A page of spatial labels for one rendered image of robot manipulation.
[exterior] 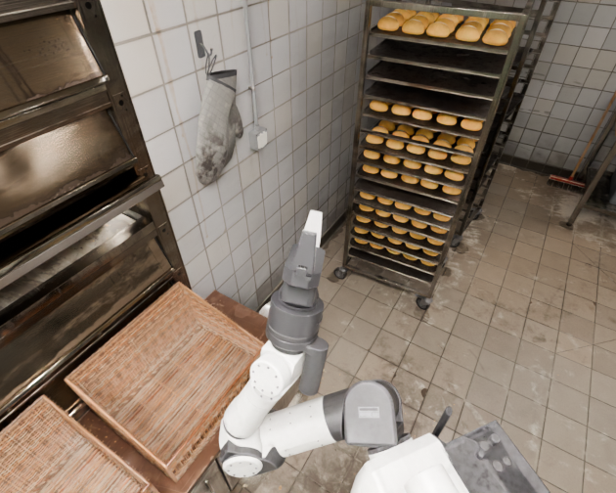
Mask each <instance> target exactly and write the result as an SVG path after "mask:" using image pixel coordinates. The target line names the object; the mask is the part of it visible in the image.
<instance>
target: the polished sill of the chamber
mask: <svg viewBox="0 0 616 493"><path fill-rule="evenodd" d="M153 230H155V225H154V222H153V221H152V220H150V219H148V218H146V217H144V216H143V217H141V218H140V219H138V220H137V221H135V222H134V223H132V224H131V225H129V226H128V227H126V228H125V229H123V230H122V231H120V232H119V233H117V234H116V235H114V236H112V237H111V238H109V239H108V240H106V241H105V242H103V243H102V244H100V245H99V246H97V247H95V248H94V249H92V250H91V251H89V252H88V253H86V254H85V255H83V256H82V257H80V258H79V259H77V260H76V261H74V262H73V263H71V264H70V265H68V267H66V268H65V269H63V270H62V271H60V272H59V273H57V274H56V275H54V276H53V277H51V278H50V279H48V280H47V281H45V282H44V283H42V284H41V285H39V286H38V287H36V288H35V289H33V290H31V291H29V292H28V293H26V294H25V295H23V296H22V297H20V298H19V299H17V300H16V301H14V302H13V303H11V304H10V305H8V306H7V307H5V308H4V309H2V310H1V311H0V338H2V337H3V336H5V335H6V334H8V333H9V332H11V331H12V330H13V329H15V328H16V327H18V326H19V325H21V324H22V323H23V322H25V321H26V320H28V319H29V318H30V317H32V316H33V315H35V314H36V313H37V312H39V311H40V310H42V309H43V308H45V307H46V306H47V305H49V304H50V303H52V302H53V301H54V300H56V299H57V298H59V297H60V296H62V295H63V294H64V293H66V292H67V291H69V290H70V289H72V288H73V287H75V286H76V285H77V284H79V283H80V282H82V281H83V280H85V279H86V278H87V277H89V276H90V275H92V274H93V273H94V272H96V271H97V270H99V269H100V268H102V267H103V266H104V265H106V264H107V263H109V262H110V261H111V260H113V259H114V258H116V257H117V256H118V255H120V254H121V253H123V252H124V251H126V250H127V249H128V248H130V247H132V246H133V245H134V244H136V243H137V242H139V241H140V240H141V239H143V238H144V237H145V236H146V235H148V234H149V233H150V232H152V231H153Z"/></svg>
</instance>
